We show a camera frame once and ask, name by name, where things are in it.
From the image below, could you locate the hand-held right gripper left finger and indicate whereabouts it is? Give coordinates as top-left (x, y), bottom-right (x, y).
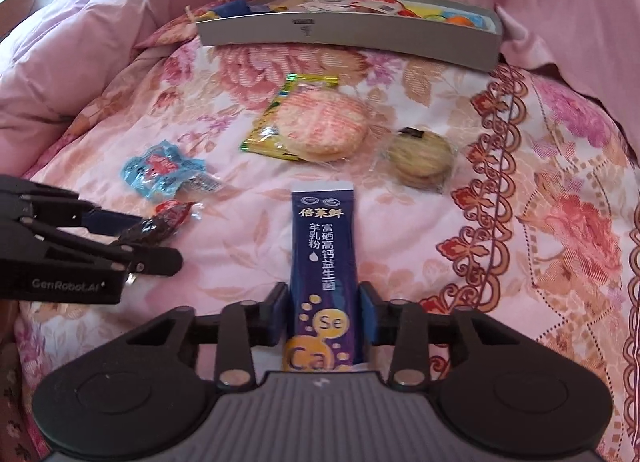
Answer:
top-left (125, 282), bottom-right (292, 391)

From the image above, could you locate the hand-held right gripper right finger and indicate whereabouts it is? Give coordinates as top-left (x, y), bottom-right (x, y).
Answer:
top-left (357, 281), bottom-right (507, 391)

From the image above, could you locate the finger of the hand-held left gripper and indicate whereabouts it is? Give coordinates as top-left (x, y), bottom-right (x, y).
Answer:
top-left (20, 221), bottom-right (184, 278)
top-left (0, 175), bottom-right (147, 239)

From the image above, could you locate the red and dark candy packet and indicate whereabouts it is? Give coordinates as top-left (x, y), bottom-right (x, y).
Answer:
top-left (120, 199), bottom-right (202, 246)

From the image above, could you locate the dark blue powder sachet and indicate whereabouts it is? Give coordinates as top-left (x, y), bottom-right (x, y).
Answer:
top-left (282, 181), bottom-right (369, 373)

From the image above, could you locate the yellow green biscuit packet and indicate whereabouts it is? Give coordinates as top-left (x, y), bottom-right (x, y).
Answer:
top-left (240, 72), bottom-right (342, 163)

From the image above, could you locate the pink round rice cracker packet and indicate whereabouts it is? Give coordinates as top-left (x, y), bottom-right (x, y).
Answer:
top-left (272, 87), bottom-right (374, 166)

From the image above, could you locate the grey shallow cardboard box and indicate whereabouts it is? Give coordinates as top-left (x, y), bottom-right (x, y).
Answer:
top-left (192, 0), bottom-right (503, 72)

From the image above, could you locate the light blue candy packet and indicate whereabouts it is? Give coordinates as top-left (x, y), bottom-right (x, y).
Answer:
top-left (118, 139), bottom-right (224, 201)

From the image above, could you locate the dark floral cloth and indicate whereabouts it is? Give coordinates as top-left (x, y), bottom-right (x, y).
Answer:
top-left (0, 292), bottom-right (47, 462)

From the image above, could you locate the floral bedsheet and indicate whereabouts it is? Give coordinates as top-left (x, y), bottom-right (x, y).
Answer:
top-left (15, 17), bottom-right (640, 462)

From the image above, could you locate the round pale pastry packet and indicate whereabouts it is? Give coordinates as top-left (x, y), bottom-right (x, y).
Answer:
top-left (382, 127), bottom-right (459, 193)

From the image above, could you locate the pink quilt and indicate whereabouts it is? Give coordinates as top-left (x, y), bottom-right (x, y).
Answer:
top-left (0, 0), bottom-right (202, 184)

